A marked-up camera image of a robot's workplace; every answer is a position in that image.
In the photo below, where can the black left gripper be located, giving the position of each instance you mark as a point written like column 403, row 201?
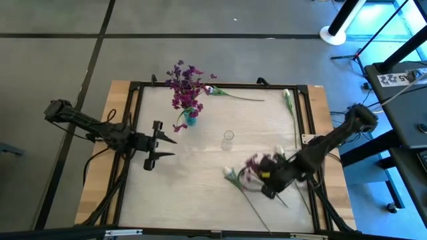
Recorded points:
column 145, row 144

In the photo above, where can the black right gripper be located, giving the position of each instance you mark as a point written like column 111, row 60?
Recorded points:
column 280, row 176

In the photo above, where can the magenta flower bunch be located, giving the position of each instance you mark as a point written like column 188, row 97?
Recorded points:
column 253, row 163
column 185, row 96

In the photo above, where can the white artificial tulip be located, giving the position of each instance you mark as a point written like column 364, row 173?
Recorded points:
column 279, row 149
column 227, row 171
column 286, row 92
column 208, row 89

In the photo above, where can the teal textured glass vase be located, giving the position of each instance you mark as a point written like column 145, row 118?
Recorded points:
column 190, row 118

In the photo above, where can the dark purple flower bunch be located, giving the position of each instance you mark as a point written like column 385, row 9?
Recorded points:
column 194, row 113

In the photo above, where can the blue-violet flower bunch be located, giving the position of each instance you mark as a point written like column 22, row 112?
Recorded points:
column 187, row 74

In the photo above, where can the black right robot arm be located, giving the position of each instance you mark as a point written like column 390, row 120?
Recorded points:
column 333, row 136

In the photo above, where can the clear glass vase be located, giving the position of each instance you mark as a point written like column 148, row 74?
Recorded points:
column 227, row 140

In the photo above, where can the white mounting plate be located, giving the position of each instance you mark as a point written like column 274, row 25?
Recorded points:
column 308, row 138

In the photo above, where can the black caster wheel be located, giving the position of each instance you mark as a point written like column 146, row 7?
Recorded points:
column 392, row 208

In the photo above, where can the black desk with label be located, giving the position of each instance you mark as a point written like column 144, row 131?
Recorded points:
column 400, row 110

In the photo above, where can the grey furniture foot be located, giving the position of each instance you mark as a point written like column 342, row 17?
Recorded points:
column 11, row 149

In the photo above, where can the black tripod stand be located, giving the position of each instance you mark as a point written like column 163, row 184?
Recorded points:
column 358, row 55

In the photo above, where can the pole with white round base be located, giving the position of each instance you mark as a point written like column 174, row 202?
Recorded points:
column 333, row 36

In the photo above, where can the white printed label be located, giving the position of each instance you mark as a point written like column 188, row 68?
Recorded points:
column 390, row 80

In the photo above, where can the black round knob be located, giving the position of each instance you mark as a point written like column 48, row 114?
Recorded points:
column 423, row 128

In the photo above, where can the black frame clamp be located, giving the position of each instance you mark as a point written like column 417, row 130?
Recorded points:
column 263, row 81
column 153, row 79

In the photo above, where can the silver metal bracket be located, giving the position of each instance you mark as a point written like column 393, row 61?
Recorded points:
column 308, row 236
column 123, row 232

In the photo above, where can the black aluminium table frame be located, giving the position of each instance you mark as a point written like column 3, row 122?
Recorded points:
column 233, row 84

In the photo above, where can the black aluminium rail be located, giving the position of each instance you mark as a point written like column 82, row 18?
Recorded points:
column 66, row 233

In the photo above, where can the black desk post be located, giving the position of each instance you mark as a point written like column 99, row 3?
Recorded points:
column 403, row 50

